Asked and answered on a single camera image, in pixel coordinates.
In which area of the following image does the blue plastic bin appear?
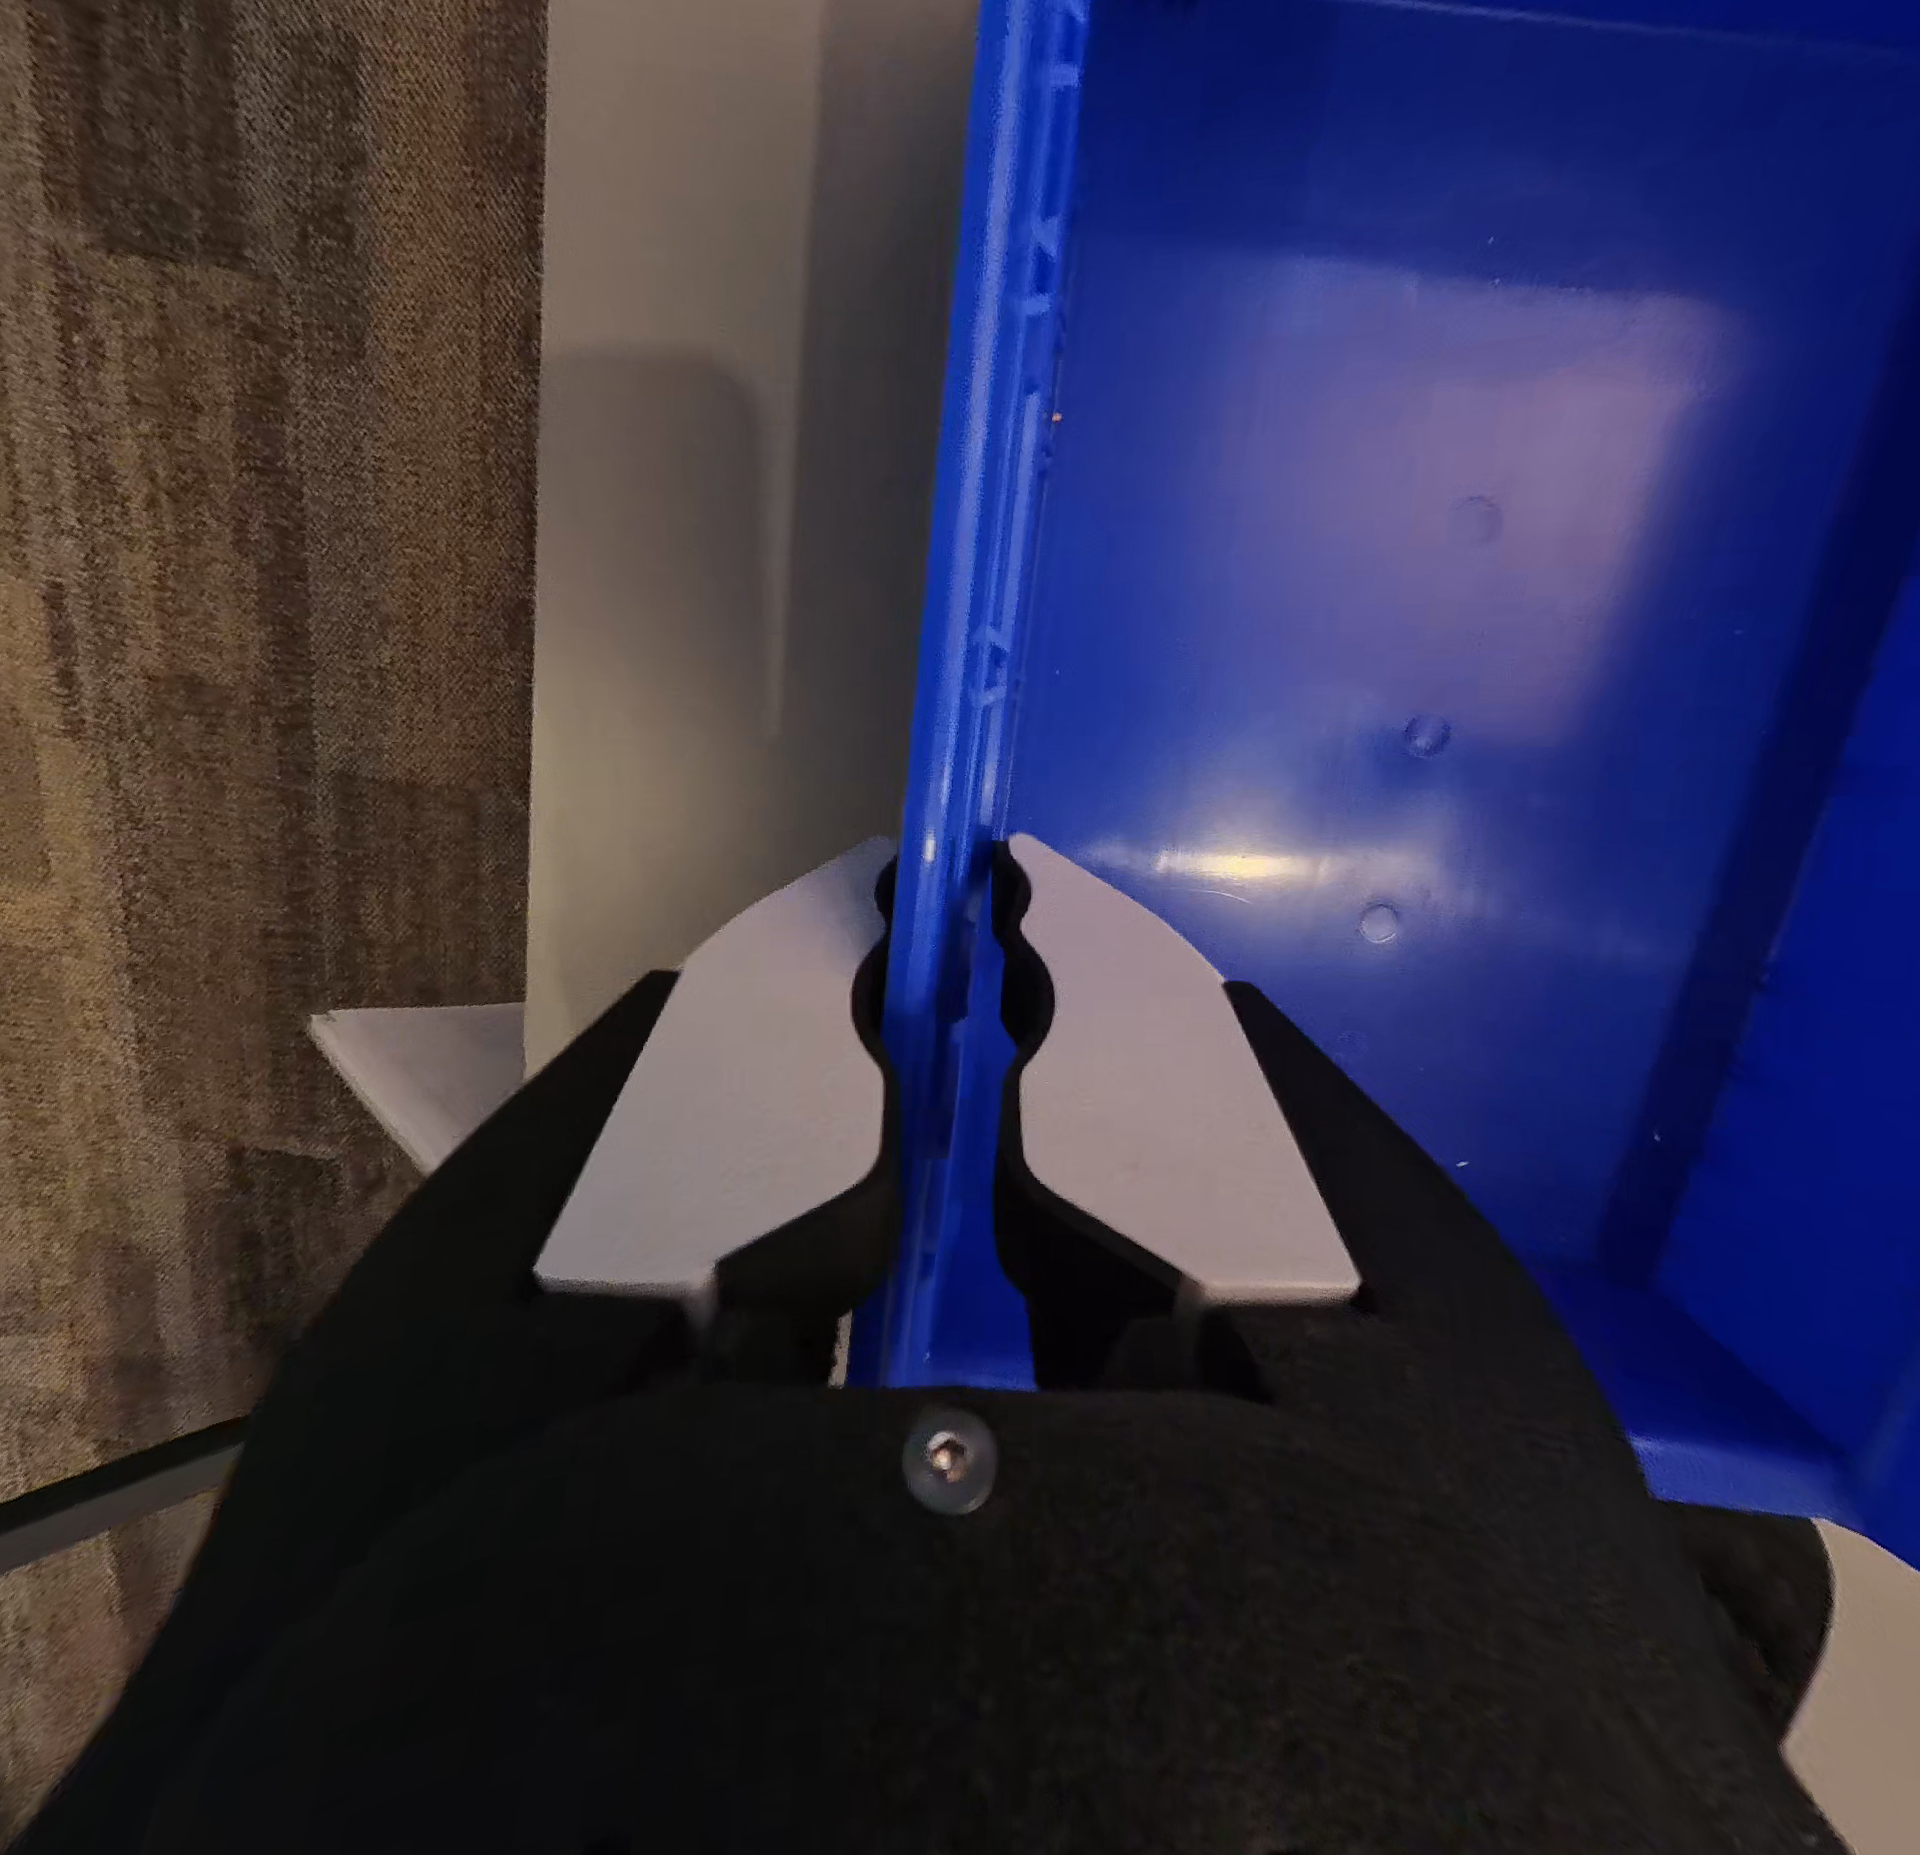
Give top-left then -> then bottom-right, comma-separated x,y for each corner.
841,0 -> 1920,1542

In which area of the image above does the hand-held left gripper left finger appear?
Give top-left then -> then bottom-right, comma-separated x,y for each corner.
530,836 -> 903,1309

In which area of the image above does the black metal monitor stand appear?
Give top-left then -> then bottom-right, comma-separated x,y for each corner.
0,1416 -> 248,1577

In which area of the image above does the white flat plate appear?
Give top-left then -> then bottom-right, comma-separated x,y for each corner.
309,1004 -> 530,1177

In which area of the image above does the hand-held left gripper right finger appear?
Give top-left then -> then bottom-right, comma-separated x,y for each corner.
989,834 -> 1362,1309

